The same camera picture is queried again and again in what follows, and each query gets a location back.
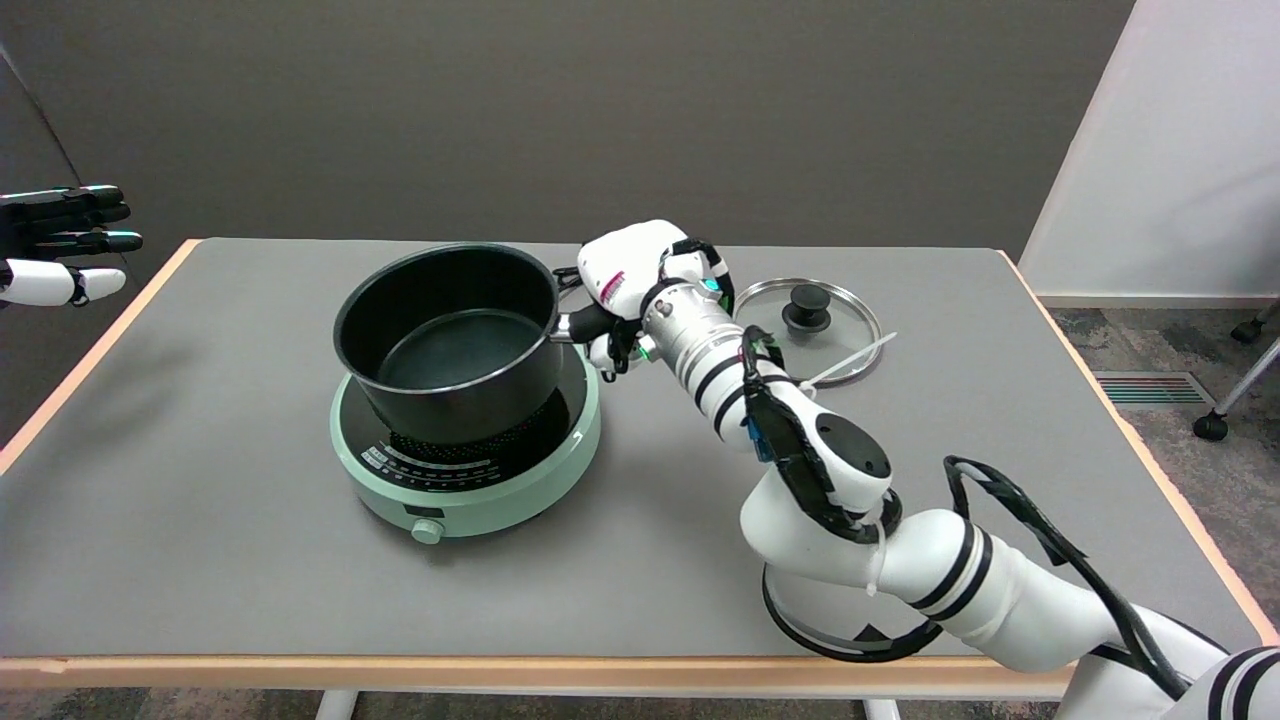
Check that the glass pot lid black knob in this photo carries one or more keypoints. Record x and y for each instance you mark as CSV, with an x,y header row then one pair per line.
x,y
830,320

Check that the white board panel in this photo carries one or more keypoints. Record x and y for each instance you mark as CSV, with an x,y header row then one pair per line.
x,y
1165,150

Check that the black soup pot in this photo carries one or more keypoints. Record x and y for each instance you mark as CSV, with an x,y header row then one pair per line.
x,y
450,345

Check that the white table leg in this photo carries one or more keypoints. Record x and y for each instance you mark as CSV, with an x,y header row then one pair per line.
x,y
336,704
882,709

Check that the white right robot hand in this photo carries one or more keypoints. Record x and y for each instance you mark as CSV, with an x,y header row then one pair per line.
x,y
630,285

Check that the green round induction stove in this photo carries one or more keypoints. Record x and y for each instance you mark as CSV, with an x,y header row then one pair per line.
x,y
470,480

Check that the metal stand leg with caster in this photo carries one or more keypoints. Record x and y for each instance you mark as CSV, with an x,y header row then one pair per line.
x,y
1240,385

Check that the floor vent grille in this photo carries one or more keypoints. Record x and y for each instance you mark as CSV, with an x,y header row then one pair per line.
x,y
1150,390

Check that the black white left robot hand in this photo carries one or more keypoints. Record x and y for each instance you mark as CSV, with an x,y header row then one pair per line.
x,y
60,245

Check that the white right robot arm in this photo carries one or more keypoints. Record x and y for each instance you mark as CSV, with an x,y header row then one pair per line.
x,y
880,500

